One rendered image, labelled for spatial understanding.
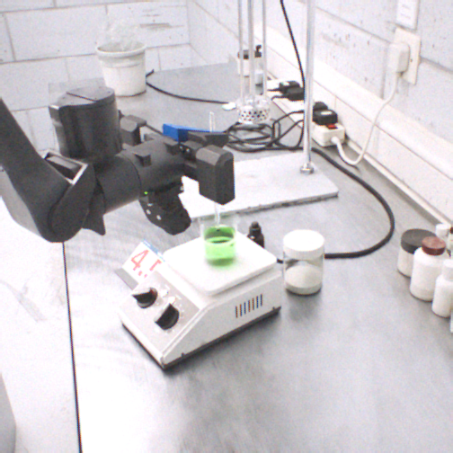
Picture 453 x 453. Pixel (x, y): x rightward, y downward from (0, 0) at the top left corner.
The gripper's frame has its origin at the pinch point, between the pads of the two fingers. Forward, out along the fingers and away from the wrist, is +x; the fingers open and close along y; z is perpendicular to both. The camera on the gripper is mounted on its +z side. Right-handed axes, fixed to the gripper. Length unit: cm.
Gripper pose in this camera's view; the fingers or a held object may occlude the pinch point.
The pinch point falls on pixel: (205, 145)
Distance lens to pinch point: 76.1
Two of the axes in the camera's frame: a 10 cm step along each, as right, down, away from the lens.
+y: 7.0, 3.4, -6.3
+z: 0.4, 8.6, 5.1
